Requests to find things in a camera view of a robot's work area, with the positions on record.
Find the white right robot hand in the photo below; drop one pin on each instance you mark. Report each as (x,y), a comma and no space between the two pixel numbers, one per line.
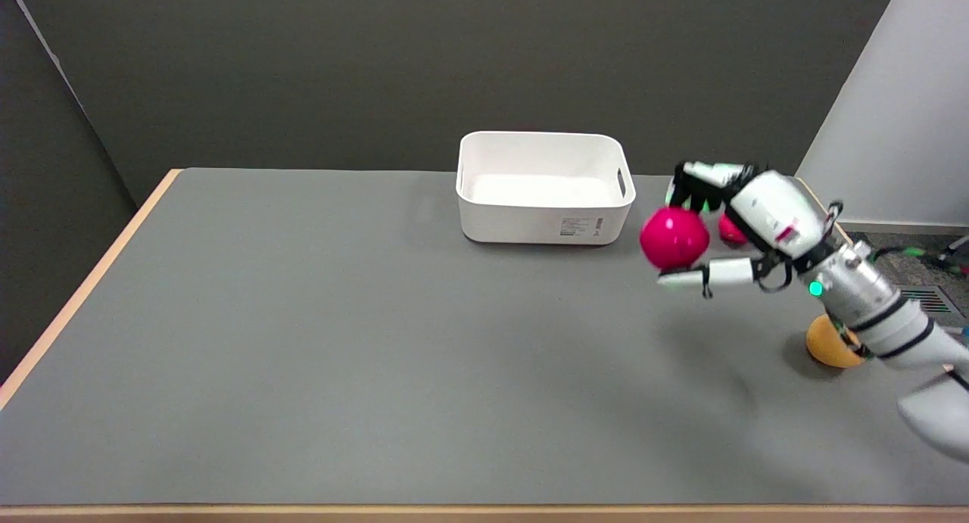
(764,213)

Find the magenta pomegranate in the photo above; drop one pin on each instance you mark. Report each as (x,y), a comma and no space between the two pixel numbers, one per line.
(674,238)

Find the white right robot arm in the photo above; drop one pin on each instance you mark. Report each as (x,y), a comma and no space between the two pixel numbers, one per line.
(893,334)

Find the red yellow mango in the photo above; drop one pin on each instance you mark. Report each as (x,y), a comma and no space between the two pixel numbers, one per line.
(731,230)

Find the orange pear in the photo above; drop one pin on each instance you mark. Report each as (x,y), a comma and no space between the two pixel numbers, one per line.
(829,345)

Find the white plastic storage bin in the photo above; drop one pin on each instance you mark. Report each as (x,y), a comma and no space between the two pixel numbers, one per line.
(543,190)

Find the grey table mat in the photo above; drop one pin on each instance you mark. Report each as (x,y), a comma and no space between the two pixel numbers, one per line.
(424,356)

